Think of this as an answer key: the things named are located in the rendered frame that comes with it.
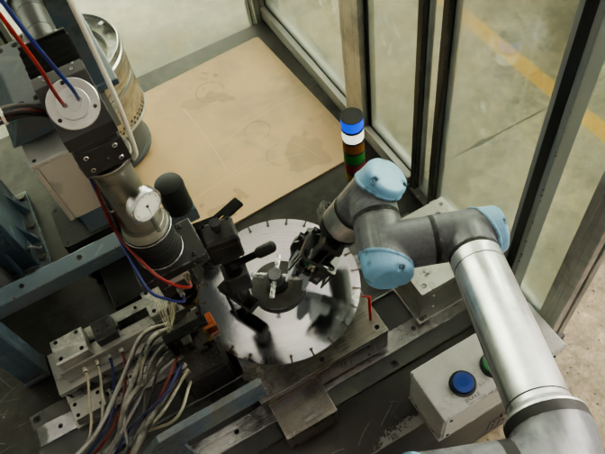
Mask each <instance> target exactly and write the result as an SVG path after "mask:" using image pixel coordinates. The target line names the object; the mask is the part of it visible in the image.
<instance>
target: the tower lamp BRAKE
mask: <svg viewBox="0 0 605 454"><path fill-rule="evenodd" d="M340 124H341V130H342V131H343V132H344V133H345V134H349V135H354V134H358V133H360V132H361V131H362V130H363V128H364V122H363V113H362V111H361V110H360V109H358V108H355V107H349V108H347V109H345V110H343V111H342V112H341V114H340Z"/></svg>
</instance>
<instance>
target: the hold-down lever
mask: <svg viewBox="0 0 605 454"><path fill-rule="evenodd" d="M275 251H276V245H275V243H274V242H273V241H268V242H266V243H264V244H262V245H260V246H258V247H256V248H255V251H253V252H250V253H249V254H247V255H245V256H243V257H241V258H239V259H236V260H234V261H232V262H231V263H230V266H231V268H232V269H234V268H237V267H239V266H241V265H243V264H246V263H248V262H250V261H251V260H253V259H256V258H259V259H262V258H263V257H266V256H268V255H270V254H272V253H274V252H275Z"/></svg>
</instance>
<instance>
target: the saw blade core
mask: <svg viewBox="0 0 605 454"><path fill-rule="evenodd" d="M285 222H286V219H278V220H271V221H268V225H269V227H267V224H266V222H260V223H257V224H254V225H252V226H249V229H250V231H251V232H249V230H248V228H246V229H244V230H242V231H240V232H239V237H240V242H241V244H242V247H243V249H244V252H245V254H244V255H243V256H245V255H247V254H249V253H250V252H253V251H255V248H256V247H258V246H260V245H262V244H264V243H266V242H268V241H273V242H274V243H275V245H276V251H275V252H274V253H272V254H270V255H268V256H266V257H263V258H262V259H259V258H256V259H253V260H251V261H250V262H248V263H246V266H247V269H248V272H249V275H250V278H251V280H252V278H253V277H252V276H251V273H252V272H257V271H258V270H259V269H260V268H261V267H263V266H264V265H265V264H267V263H269V262H272V261H275V256H276V254H280V255H281V259H280V260H283V261H289V258H290V255H291V251H290V247H291V244H292V242H293V239H294V238H295V237H296V236H298V235H299V233H300V232H302V233H305V232H306V231H307V228H313V227H314V226H315V227H317V228H320V227H319V225H317V224H315V223H312V222H306V223H305V221H301V220H295V219H287V225H285ZM304 224H305V227H303V226H304ZM348 253H350V250H349V249H348V248H344V250H343V253H342V255H341V257H340V260H339V264H338V267H337V270H336V273H335V276H334V277H333V278H332V279H331V280H330V281H329V282H328V283H327V284H326V285H325V286H324V287H323V288H321V283H322V282H320V283H319V284H318V285H314V284H313V283H312V282H310V284H309V285H308V286H307V288H306V289H305V293H304V295H303V297H302V299H301V301H300V302H299V303H298V304H296V305H295V306H294V307H292V308H290V309H288V310H285V311H281V312H272V311H268V310H266V309H264V308H262V307H261V306H258V307H257V309H256V310H255V311H254V312H253V313H250V312H249V311H247V310H246V309H244V308H243V307H241V306H240V305H238V304H237V305H233V304H232V305H233V307H230V305H229V303H228V301H227V298H226V295H224V294H222V293H221V292H220V291H219V289H218V285H219V284H220V283H221V282H222V281H223V280H224V278H223V275H222V272H221V268H220V266H221V264H219V265H217V266H214V265H213V264H212V262H211V260H210V261H209V262H208V264H207V266H206V267H207V268H205V270H204V272H203V276H202V279H201V283H200V285H207V286H200V287H199V303H200V304H201V307H202V308H203V309H202V310H201V312H202V315H203V314H205V313H208V312H210V313H211V315H212V318H213V319H214V321H215V323H216V325H214V326H213V327H211V328H209V329H207V331H208V332H209V333H210V335H211V336H212V338H214V337H216V336H217V335H218V333H219V334H220V336H217V337H216V338H215V339H214V340H215V341H216V342H217V343H218V344H219V345H220V346H221V347H222V348H223V349H225V350H226V351H228V352H229V350H230V349H231V346H234V348H232V349H231V350H230V352H229V353H230V354H231V355H233V356H235V357H237V358H239V359H243V360H246V361H248V362H252V363H256V364H261V365H269V358H270V357H271V361H270V365H285V364H291V363H292V362H291V358H290V356H291V355H292V359H293V363H294V362H298V361H302V360H305V359H308V358H310V357H312V356H313V355H312V352H311V351H310V349H312V351H313V353H314V355H316V354H318V353H320V352H322V351H323V350H325V349H326V348H328V346H330V345H331V344H332V342H331V341H330V340H328V339H327V338H328V337H330V339H331V340H332V341H333V342H334V341H336V340H337V339H338V338H339V337H340V335H341V334H342V333H343V332H344V331H345V329H346V328H347V326H349V324H350V322H351V321H352V319H353V317H354V315H355V312H356V310H357V309H356V308H354V307H357V306H358V302H359V299H354V298H351V297H352V295H354V296H359V297H360V289H353V287H354V288H361V284H360V275H359V271H358V270H357V269H358V267H357V263H356V261H355V259H354V257H353V255H352V253H350V254H348ZM347 254H348V255H347ZM344 255H347V256H346V257H345V256H344ZM243 256H241V257H243ZM241 257H240V258H241ZM209 268H212V269H209ZM351 270H355V271H353V272H351ZM204 302H206V304H202V303H204ZM350 305H352V306H354V307H349V306H350ZM341 322H343V323H344V324H346V326H345V325H343V324H340V323H341ZM249 354H251V356H250V358H249V360H248V357H249Z"/></svg>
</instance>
